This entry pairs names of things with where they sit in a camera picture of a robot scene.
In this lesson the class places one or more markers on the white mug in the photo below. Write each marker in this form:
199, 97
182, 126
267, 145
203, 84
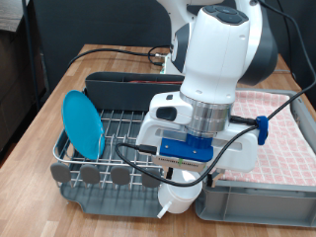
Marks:
179, 197

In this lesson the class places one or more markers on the grey plastic drain tray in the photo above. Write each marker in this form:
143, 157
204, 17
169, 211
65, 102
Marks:
108, 204

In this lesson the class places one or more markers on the pink checked cloth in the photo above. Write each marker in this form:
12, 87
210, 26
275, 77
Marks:
283, 148

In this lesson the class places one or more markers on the grey plastic crate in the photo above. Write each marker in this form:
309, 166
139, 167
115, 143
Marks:
250, 207

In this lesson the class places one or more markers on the dark grey cutlery holder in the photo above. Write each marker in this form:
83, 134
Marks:
131, 95

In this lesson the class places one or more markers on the blue plate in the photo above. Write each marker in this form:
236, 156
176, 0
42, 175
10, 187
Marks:
80, 125

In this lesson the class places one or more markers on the dark metal pole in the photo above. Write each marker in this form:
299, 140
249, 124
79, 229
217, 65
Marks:
30, 49

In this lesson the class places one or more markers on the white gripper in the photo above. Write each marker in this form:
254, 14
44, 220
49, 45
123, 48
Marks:
243, 154

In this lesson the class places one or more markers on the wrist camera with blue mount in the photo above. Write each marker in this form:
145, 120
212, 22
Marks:
184, 151

